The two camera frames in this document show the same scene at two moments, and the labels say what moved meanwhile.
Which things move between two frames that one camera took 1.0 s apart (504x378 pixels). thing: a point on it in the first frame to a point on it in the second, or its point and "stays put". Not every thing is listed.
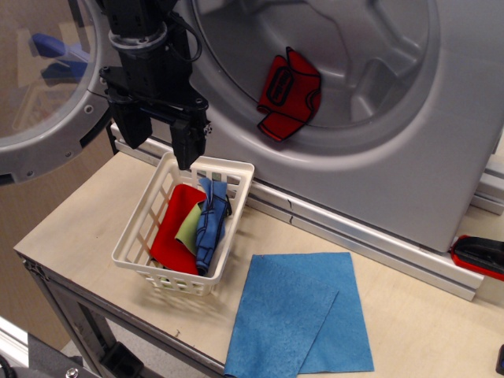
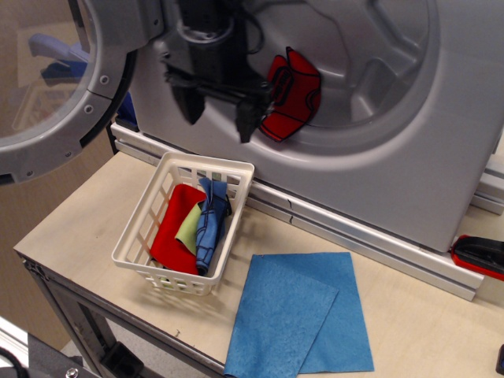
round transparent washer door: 52,94 stays put
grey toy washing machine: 412,103 stays put
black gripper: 156,75 to 222,68
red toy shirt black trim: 290,97 stays put
